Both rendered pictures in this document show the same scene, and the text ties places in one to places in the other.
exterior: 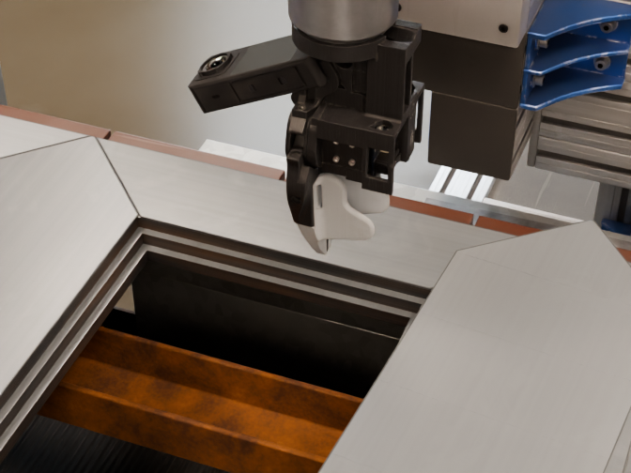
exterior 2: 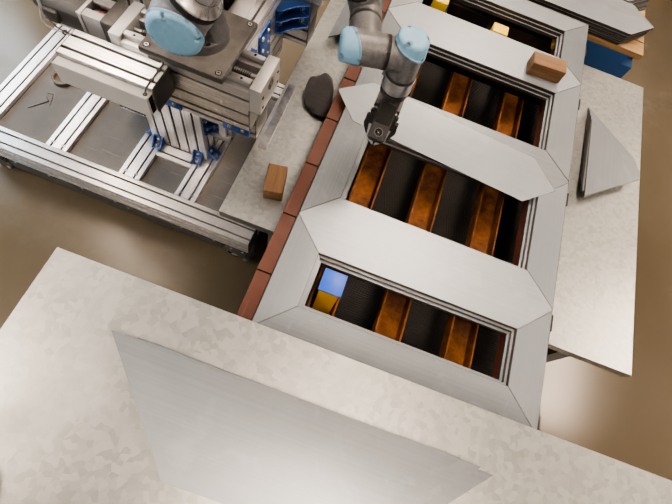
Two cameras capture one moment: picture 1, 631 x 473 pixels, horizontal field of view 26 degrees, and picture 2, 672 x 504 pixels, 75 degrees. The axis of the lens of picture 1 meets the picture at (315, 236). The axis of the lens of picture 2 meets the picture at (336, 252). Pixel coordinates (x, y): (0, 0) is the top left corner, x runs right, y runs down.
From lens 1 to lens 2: 1.39 m
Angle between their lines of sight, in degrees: 63
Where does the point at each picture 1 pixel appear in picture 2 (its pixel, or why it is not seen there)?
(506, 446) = (418, 121)
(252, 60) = (385, 120)
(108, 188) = (327, 206)
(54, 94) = not seen: outside the picture
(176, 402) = not seen: hidden behind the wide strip
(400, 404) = (408, 140)
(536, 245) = (349, 103)
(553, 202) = (121, 151)
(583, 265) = (356, 94)
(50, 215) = (341, 221)
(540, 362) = not seen: hidden behind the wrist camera
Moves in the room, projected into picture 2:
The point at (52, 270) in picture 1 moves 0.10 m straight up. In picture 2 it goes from (366, 218) to (375, 201)
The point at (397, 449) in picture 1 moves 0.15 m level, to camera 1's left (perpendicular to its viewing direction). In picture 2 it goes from (422, 142) to (427, 184)
